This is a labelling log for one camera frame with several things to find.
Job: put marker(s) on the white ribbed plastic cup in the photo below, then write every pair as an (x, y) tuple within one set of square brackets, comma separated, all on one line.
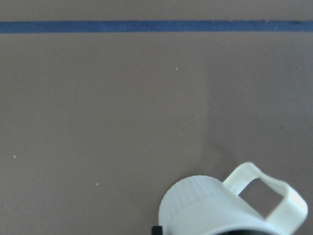
[(203, 205)]

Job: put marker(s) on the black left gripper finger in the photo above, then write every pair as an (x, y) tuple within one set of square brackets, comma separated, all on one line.
[(156, 230)]

